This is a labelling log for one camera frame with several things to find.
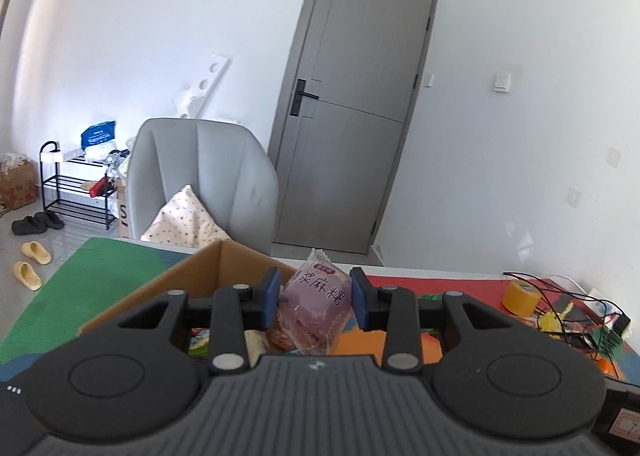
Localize blue plastic bag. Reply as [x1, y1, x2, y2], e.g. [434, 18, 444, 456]
[80, 120, 116, 151]

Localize grey upholstered armchair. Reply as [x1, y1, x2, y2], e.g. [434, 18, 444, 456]
[125, 118, 279, 254]

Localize black cables tangle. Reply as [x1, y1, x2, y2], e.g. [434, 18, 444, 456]
[502, 270, 634, 362]

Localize small brown carton on floor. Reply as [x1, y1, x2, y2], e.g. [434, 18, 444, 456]
[1, 153, 37, 209]

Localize red object on rack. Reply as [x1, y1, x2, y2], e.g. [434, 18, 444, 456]
[88, 176, 111, 197]

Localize green patterned snack bag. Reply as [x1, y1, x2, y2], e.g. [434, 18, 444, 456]
[188, 328, 210, 358]

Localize black slipper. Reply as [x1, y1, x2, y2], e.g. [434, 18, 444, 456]
[11, 216, 48, 236]
[34, 210, 65, 230]

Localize brown SF paper bag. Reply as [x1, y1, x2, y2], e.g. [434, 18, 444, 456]
[116, 178, 130, 239]

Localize orange fruit toy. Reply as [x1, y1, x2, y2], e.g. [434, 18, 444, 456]
[597, 358, 618, 378]

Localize white wall switch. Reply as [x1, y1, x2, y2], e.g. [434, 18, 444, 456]
[492, 72, 511, 94]

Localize yellow toy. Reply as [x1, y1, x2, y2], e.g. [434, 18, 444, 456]
[537, 310, 565, 335]

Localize black door handle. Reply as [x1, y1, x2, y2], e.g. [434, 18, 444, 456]
[290, 78, 319, 117]

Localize brown cardboard box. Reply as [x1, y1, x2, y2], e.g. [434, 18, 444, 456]
[77, 238, 302, 356]

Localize black metal shoe rack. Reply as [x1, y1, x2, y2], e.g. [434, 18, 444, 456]
[38, 141, 117, 231]

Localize purple mochi snack pack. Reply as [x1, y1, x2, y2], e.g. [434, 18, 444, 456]
[269, 249, 352, 355]

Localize yellow tape roll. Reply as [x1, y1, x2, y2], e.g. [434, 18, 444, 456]
[502, 280, 541, 317]

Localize cream dotted cushion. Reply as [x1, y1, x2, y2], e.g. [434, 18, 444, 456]
[141, 184, 230, 249]

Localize yellow slipper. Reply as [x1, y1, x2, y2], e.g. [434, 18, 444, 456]
[13, 261, 42, 291]
[21, 241, 52, 265]

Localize colourful cartoon table mat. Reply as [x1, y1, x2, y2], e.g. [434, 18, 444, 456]
[1, 239, 639, 384]

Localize white foam packing piece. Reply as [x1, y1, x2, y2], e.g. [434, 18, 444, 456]
[172, 53, 230, 118]

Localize grey interior door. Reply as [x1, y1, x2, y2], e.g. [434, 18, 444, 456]
[269, 0, 437, 254]

